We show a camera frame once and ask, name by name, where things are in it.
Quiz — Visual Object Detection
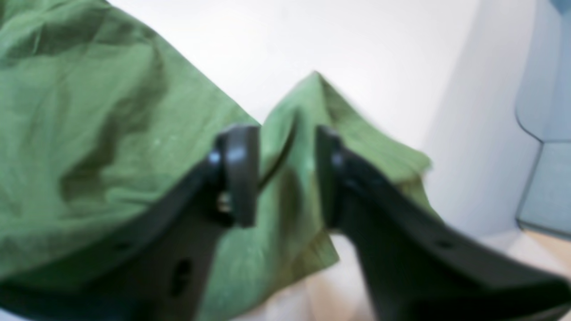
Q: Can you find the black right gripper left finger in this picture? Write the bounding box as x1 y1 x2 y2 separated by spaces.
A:
1 125 260 321

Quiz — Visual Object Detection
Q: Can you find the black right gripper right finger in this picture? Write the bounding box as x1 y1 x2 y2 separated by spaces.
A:
315 126 570 321

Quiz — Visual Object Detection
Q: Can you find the green t-shirt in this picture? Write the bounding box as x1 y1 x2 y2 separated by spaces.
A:
0 0 437 321

